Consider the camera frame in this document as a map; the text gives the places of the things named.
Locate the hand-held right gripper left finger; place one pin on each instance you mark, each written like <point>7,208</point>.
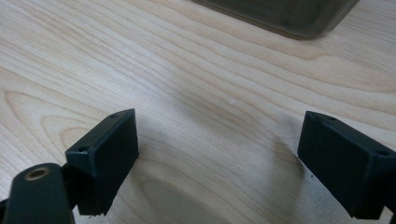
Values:
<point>102,161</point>

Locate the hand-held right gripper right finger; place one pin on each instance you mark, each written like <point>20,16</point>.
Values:
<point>348,168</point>

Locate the clear grey plastic storage box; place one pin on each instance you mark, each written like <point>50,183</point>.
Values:
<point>280,15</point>

